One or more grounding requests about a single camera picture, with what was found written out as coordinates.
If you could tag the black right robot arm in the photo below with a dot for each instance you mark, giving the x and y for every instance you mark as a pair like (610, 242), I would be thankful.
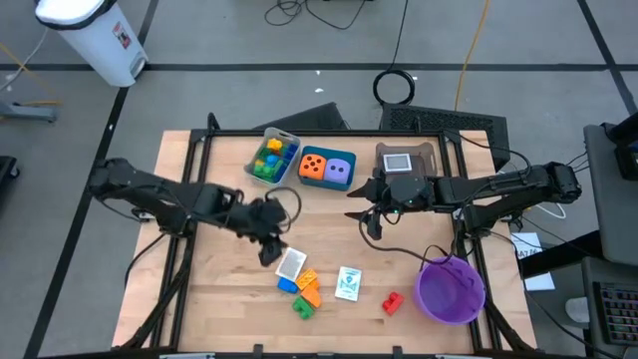
(498, 187)

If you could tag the white computer mouse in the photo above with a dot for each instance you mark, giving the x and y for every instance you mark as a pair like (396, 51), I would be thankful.
(577, 310)

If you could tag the yellow toy block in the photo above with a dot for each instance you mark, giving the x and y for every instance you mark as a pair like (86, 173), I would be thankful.
(258, 162)

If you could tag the red toy block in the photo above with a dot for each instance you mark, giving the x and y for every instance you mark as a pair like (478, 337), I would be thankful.
(393, 303)

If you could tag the dark grey translucent bin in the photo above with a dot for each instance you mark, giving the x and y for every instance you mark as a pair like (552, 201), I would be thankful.
(428, 159)

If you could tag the black flat panel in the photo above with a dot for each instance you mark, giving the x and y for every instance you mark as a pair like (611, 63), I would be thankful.
(314, 119)

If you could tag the purple foam die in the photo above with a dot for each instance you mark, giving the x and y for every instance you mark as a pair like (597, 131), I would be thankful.
(336, 170)

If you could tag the black keyboard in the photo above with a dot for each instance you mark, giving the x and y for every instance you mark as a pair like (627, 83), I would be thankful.
(618, 314)

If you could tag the white paper sheet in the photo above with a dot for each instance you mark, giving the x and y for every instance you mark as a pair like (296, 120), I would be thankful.
(526, 243)

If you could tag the white playing card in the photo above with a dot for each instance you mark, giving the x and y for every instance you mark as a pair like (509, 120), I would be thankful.
(397, 162)

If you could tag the teal printed card deck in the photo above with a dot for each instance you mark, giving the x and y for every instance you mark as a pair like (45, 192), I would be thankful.
(349, 284)

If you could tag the light grey plastic bin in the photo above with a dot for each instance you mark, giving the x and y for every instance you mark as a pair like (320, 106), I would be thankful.
(249, 169)

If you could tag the orange foam die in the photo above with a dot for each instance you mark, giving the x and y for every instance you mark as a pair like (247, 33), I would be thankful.
(312, 166)

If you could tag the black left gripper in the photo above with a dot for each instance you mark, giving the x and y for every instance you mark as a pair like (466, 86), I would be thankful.
(259, 219)

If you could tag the teal plastic bin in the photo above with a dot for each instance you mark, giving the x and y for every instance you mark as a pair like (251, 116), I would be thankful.
(326, 187)

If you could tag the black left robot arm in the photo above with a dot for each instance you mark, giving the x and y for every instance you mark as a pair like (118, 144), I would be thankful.
(149, 194)

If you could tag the large blue toy block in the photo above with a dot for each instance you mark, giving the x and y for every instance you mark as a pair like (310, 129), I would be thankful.
(290, 150)

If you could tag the blue heart-shaped toy block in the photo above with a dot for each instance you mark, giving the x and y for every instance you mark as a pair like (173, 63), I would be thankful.
(271, 160)

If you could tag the black desk device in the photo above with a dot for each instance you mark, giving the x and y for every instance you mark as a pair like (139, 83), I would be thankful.
(628, 154)

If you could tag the yellow-orange toy block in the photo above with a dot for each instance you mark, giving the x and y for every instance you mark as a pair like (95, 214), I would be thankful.
(274, 144)

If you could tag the orange toy block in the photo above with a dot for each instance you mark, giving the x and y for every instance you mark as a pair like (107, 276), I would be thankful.
(311, 296)

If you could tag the bright green toy block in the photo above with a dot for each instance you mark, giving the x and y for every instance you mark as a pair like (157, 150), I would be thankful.
(301, 308)

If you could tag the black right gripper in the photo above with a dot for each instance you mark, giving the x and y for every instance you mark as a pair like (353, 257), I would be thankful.
(394, 194)

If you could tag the black perforated panel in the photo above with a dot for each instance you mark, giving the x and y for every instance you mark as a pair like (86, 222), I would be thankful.
(448, 119)

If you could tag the white pedal trash bin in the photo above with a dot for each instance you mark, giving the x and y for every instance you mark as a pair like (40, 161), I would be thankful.
(99, 45)

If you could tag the white framed card box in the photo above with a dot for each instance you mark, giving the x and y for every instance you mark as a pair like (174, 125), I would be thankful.
(291, 264)

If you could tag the grey stand foot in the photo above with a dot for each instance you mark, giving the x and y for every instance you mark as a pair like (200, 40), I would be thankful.
(30, 112)

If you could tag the dark blue toy brick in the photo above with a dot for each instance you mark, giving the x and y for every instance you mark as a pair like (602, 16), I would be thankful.
(282, 171)

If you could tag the orange studded toy brick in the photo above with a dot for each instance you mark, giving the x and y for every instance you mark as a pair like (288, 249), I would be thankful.
(306, 279)

